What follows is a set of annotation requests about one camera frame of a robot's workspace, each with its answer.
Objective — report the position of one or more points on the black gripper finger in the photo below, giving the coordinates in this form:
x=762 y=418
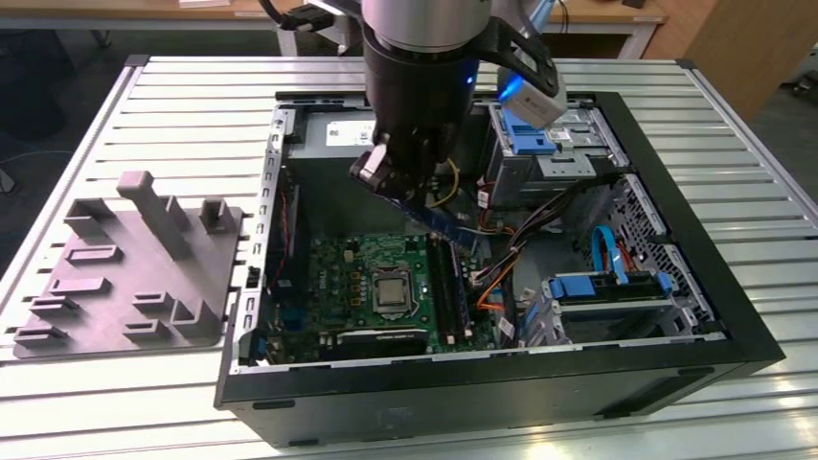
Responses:
x=371 y=167

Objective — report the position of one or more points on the blue RAM stick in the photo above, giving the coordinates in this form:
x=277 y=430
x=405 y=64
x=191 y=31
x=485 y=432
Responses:
x=441 y=223

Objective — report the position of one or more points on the grey labelled power supply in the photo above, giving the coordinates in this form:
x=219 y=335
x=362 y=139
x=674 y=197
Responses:
x=333 y=144

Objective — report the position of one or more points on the green Dell motherboard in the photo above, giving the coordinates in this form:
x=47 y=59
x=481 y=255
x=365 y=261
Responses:
x=345 y=268

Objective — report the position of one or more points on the silver CPU in socket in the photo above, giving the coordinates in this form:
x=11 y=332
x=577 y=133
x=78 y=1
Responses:
x=391 y=293

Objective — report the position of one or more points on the grey metal drive cage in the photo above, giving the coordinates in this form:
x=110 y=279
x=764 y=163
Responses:
x=562 y=167

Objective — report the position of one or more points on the black graphics card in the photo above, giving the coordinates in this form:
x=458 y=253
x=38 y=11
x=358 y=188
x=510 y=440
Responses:
x=381 y=340

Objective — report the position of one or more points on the wooden desk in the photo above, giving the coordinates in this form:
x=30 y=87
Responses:
x=161 y=14

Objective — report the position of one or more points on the grey plastic parts rack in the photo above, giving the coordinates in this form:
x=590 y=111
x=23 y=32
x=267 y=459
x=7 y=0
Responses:
x=140 y=287

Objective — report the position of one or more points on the wooden cabinet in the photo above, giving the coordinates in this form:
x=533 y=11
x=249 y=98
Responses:
x=741 y=48

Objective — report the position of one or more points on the black open PC case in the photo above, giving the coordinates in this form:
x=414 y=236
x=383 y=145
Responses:
x=511 y=397

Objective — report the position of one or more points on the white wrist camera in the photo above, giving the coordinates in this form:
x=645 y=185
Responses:
x=534 y=103

